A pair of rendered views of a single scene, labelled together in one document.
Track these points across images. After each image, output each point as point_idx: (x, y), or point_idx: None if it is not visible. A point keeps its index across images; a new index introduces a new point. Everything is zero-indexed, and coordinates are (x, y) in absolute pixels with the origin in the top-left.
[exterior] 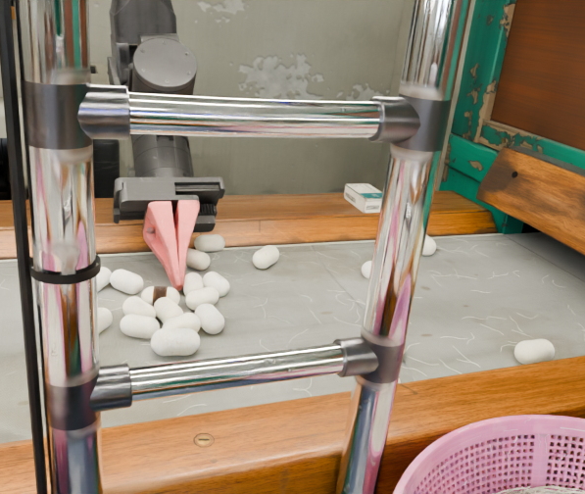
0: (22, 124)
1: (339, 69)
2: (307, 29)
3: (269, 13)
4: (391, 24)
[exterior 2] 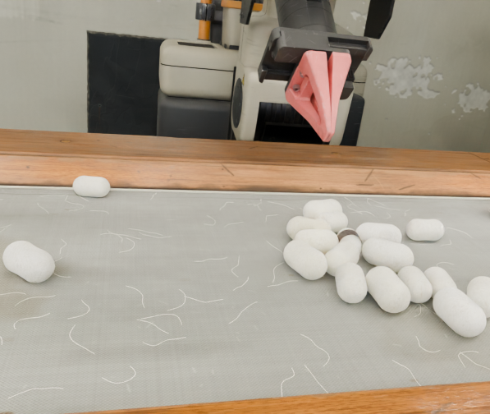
0: (349, 97)
1: (456, 70)
2: (435, 36)
3: (406, 21)
4: None
